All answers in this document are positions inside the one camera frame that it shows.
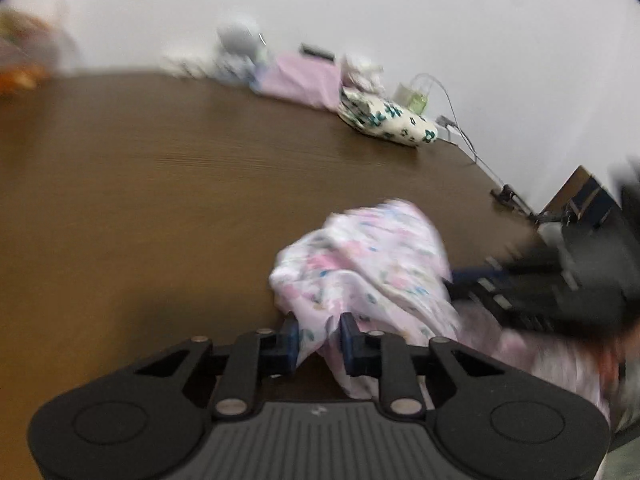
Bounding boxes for pink floral garment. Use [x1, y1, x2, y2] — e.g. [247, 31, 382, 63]
[269, 200, 610, 414]

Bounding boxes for cream green-flower folded cloth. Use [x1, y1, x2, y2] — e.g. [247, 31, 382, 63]
[337, 88, 438, 148]

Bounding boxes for green spray bottle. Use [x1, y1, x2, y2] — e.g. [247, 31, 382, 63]
[393, 73, 434, 115]

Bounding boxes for crumpled white tissue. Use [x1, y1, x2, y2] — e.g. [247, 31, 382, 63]
[341, 54, 385, 96]

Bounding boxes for folded pink cloth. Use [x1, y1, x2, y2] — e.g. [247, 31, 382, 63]
[252, 53, 342, 112]

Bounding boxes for small black box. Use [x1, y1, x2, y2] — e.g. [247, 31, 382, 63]
[299, 44, 335, 63]

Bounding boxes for white letter ornament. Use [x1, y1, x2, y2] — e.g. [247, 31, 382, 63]
[158, 52, 210, 79]

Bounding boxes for white robot figurine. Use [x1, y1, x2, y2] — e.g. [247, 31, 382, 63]
[212, 14, 270, 84]

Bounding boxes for clear snack bag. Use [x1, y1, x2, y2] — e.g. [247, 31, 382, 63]
[1, 4, 76, 99]

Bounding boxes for white charger cable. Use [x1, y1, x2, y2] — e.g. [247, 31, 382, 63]
[424, 72, 507, 187]

